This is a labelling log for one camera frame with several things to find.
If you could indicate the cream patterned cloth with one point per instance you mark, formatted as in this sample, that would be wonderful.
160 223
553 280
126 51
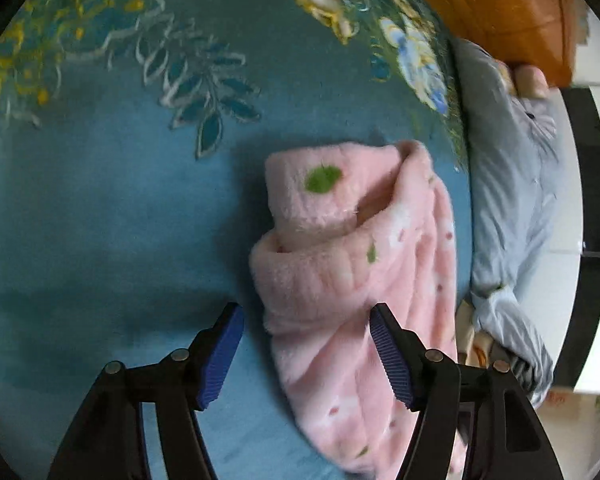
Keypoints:
476 349

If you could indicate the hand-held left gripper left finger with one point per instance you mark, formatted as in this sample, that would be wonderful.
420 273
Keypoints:
224 357

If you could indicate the pink fleece floral garment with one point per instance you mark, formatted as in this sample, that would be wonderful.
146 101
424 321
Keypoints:
345 280

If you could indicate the pink pillow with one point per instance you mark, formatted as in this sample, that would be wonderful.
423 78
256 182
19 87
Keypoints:
531 81

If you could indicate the white wardrobe with black stripe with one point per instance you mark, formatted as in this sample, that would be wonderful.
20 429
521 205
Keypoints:
597 170

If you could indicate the floral patterned pillow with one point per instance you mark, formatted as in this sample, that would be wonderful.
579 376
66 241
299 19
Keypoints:
505 79

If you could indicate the wooden headboard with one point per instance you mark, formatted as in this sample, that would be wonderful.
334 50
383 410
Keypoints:
505 5

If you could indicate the blue floral bed blanket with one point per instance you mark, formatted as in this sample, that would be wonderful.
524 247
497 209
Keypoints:
105 210

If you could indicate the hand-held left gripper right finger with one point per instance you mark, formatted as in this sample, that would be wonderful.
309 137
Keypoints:
391 357

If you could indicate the grey floral quilt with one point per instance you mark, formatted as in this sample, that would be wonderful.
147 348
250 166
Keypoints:
510 200

